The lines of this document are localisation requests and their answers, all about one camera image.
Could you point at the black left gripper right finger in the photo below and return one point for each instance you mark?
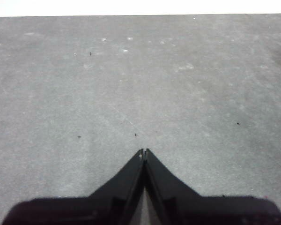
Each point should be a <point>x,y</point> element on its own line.
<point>213,211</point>

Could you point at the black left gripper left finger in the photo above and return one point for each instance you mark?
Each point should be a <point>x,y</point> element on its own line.
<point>84,211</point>

